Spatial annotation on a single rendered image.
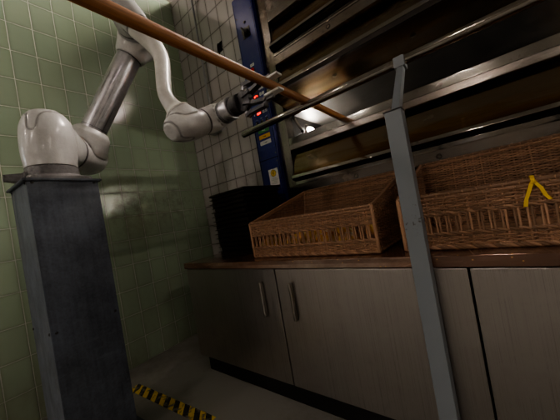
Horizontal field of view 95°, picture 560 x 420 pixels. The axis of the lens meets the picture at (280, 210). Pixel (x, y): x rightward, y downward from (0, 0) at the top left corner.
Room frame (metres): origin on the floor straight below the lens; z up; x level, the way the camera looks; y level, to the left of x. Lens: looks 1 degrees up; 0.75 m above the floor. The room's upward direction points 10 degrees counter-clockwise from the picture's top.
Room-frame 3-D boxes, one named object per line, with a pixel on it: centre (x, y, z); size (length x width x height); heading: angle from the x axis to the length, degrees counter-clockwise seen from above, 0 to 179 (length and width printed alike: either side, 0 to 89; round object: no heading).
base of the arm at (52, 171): (0.93, 0.81, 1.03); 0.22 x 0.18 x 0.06; 146
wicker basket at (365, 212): (1.12, -0.21, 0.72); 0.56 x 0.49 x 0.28; 50
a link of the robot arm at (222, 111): (1.03, 0.13, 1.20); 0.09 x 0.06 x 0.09; 143
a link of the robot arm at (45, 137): (0.95, 0.80, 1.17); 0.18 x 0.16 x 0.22; 10
